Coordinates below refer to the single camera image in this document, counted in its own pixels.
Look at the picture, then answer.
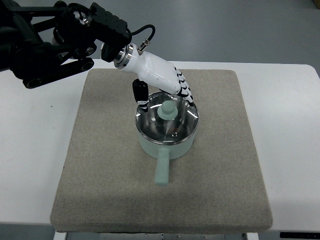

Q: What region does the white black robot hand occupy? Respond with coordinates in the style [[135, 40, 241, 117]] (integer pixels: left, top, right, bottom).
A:
[[113, 44, 194, 112]]

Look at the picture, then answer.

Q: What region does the glass lid with green knob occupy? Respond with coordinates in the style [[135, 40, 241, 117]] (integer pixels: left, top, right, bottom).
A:
[[135, 91, 199, 145]]

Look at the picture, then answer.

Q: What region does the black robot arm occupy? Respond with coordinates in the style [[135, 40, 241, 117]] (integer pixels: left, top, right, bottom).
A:
[[0, 0, 132, 89]]

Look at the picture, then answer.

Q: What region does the mint green saucepan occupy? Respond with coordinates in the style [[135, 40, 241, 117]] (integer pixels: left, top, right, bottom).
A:
[[135, 124, 198, 186]]

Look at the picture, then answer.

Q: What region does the grey felt mat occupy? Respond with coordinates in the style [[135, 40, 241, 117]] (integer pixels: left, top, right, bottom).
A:
[[50, 69, 273, 234]]

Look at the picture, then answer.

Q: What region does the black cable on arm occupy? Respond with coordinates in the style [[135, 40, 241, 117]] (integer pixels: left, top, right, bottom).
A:
[[126, 24, 157, 50]]

